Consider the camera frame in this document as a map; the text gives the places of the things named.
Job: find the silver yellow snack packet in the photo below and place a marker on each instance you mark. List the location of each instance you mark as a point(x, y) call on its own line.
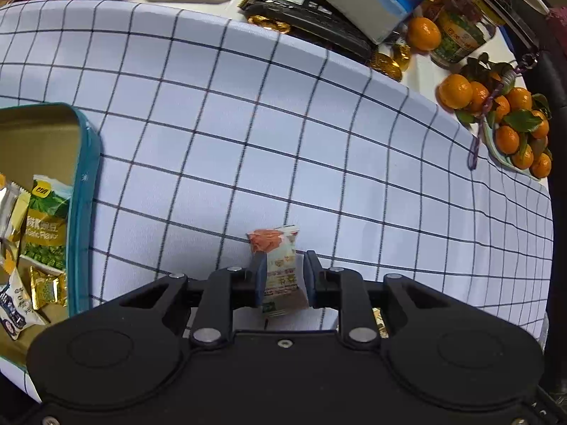
point(13, 212)

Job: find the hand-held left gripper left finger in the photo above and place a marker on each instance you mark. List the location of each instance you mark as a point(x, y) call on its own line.
point(261, 283)

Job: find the dark blue white snack packet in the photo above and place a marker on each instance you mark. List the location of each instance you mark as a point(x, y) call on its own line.
point(17, 305)

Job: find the brown gold patterned snack packet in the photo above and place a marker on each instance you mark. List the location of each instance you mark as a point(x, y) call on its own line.
point(379, 322)

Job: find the green pea snack packet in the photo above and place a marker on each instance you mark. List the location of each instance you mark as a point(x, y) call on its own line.
point(46, 223)

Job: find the single mandarin orange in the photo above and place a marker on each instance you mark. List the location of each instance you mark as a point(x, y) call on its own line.
point(423, 33)

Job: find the pale green plate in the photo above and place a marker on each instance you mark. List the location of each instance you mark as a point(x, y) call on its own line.
point(491, 146)

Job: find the heap of leafy mandarins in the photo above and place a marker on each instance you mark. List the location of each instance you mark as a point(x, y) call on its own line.
point(509, 115)

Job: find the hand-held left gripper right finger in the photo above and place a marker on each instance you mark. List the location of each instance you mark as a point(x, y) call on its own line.
point(310, 281)

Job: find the white blue checked tablecloth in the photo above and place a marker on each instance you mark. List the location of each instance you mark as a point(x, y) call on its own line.
point(265, 119)

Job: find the yellow green candy packet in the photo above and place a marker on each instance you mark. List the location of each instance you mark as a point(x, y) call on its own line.
point(48, 287)

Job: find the white hawthorn snack packet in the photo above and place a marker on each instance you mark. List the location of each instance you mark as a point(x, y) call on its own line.
point(281, 256)

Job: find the jar with green label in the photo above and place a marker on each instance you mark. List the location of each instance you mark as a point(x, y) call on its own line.
point(460, 33)

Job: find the black chair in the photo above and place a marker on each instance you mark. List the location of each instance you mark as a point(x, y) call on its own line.
point(553, 75)

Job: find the gold tin tray teal rim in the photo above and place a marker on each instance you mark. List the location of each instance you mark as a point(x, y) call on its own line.
point(44, 141)

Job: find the long black snack packet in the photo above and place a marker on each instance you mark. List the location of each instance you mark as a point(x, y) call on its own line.
point(310, 22)

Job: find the gold foil chocolate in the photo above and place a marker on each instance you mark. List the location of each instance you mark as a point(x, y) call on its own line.
point(401, 54)
point(266, 23)
point(385, 64)

